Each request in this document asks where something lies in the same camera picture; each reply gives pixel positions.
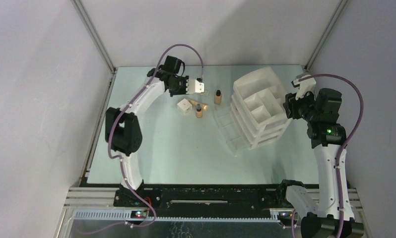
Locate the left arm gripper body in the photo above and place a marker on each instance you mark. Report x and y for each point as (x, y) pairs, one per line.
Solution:
(179, 87)

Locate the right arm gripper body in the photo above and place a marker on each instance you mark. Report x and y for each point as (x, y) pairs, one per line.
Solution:
(303, 107)

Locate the white plastic drawer organizer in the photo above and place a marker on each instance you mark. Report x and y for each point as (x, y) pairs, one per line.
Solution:
(257, 107)

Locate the clear acrylic drawer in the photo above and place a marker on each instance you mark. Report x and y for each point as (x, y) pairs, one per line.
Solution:
(229, 129)

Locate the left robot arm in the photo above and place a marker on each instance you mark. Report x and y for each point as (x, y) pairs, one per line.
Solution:
(122, 128)

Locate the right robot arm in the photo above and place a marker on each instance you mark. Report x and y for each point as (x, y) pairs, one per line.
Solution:
(332, 215)

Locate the white cosmetic box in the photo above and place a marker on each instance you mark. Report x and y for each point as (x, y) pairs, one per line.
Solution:
(185, 107)

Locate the beige concealer stick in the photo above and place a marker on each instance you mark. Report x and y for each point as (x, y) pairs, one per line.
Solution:
(195, 103)

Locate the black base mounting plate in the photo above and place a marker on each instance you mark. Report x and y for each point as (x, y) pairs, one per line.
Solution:
(215, 201)

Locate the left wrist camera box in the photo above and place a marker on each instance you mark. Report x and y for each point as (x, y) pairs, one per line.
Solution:
(194, 86)

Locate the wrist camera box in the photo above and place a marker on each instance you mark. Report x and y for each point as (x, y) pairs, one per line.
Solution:
(306, 83)
(194, 86)

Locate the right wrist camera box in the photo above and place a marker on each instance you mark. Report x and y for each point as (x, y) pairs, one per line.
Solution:
(306, 83)

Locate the aluminium frame rail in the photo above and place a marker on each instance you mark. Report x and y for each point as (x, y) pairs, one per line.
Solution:
(94, 35)

